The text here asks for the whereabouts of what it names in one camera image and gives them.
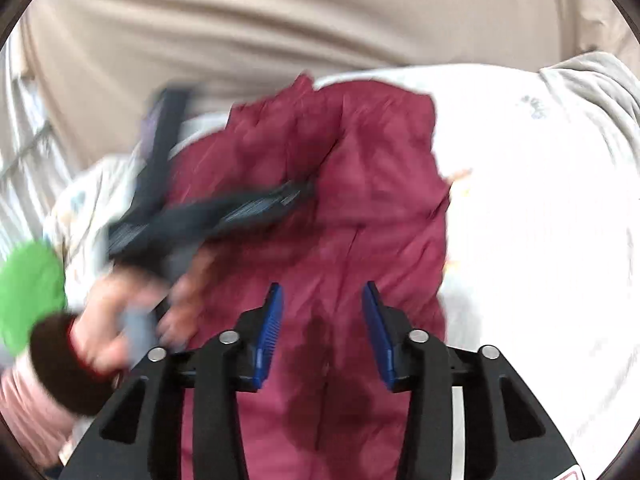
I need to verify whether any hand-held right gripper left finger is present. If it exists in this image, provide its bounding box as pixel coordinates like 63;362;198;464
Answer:
60;282;285;480

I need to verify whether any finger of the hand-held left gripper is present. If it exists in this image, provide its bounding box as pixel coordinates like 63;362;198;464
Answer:
169;181;315;237
127;87;194;222

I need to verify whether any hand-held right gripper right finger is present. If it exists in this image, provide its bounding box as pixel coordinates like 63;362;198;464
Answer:
361;281;593;480

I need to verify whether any maroon quilted jacket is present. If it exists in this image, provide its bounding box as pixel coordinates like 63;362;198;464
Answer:
165;74;453;480

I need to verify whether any person's left hand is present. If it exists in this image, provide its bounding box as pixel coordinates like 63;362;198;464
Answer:
70;251;217;377

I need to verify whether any green cloth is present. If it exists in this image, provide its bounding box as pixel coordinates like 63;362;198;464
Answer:
0;241;68;356

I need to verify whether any white satin curtain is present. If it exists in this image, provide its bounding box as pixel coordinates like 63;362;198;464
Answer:
0;25;76;261

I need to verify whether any beige sheet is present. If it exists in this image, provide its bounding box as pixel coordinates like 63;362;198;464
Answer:
20;0;632;171

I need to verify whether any floral fleece blanket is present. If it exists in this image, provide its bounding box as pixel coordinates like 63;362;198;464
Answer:
42;52;640;480

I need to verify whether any pink cloth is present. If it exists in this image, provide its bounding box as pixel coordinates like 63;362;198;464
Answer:
0;360;76;471

